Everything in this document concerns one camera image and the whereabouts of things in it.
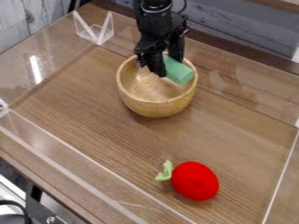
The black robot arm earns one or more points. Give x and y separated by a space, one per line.
159 2

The clear acrylic corner bracket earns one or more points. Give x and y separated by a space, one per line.
97 34

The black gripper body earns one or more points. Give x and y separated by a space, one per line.
157 23

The red plush tomato toy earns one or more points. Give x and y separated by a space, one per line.
192 179

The green rectangular block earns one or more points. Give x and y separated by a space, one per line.
176 71

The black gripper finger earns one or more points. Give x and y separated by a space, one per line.
176 47
155 62

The light wooden bowl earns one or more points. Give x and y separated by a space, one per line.
152 96

